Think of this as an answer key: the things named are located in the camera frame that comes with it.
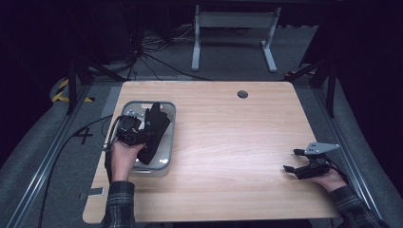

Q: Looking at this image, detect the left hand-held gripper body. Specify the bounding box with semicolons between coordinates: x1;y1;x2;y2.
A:
113;108;150;147

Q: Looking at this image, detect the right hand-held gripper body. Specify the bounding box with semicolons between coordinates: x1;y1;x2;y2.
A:
296;142;342;181

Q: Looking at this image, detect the black sock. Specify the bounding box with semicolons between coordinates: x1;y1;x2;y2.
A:
136;102;172;166

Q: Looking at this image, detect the metal tray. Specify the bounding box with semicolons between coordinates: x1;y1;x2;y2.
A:
120;100;178;178

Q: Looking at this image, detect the person's right hand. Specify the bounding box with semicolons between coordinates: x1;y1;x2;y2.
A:
311;168;349;194

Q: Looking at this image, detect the person's left hand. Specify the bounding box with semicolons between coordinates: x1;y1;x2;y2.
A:
108;140;147;184

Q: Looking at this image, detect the black metal stand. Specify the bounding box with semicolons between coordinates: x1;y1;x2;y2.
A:
64;56;128;116
284;56;338;119

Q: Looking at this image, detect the small grey tape piece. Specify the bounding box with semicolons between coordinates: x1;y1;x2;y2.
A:
78;186;106;200

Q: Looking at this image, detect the yellow black floor tape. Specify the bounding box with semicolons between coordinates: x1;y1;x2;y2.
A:
51;78;96;104

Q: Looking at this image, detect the aluminium floor rail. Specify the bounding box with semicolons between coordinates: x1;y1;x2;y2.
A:
311;87;385;220
5;85;93;228

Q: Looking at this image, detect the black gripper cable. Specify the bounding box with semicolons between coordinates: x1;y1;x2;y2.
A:
37;113;116;228

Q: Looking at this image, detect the tangle of floor cables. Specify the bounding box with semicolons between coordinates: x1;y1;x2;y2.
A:
125;27;214;82

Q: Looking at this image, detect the white metal desk frame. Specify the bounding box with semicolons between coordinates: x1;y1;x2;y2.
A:
190;4;282;73

